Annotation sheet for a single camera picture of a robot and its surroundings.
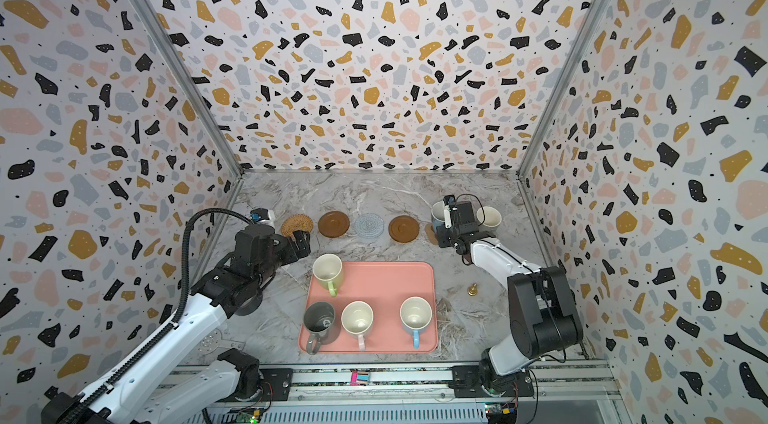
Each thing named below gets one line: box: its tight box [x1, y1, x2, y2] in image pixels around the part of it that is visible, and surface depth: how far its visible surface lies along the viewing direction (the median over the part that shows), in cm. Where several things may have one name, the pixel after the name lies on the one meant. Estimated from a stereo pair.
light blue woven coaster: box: [354, 213, 385, 239], surface depth 108 cm
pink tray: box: [299, 261, 439, 354], surface depth 86 cm
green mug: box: [312, 253, 343, 297], surface depth 87 cm
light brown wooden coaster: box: [388, 215, 420, 243], surface depth 107 cm
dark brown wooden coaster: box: [318, 211, 350, 238], surface depth 108 cm
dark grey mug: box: [303, 301, 341, 355], surface depth 78 cm
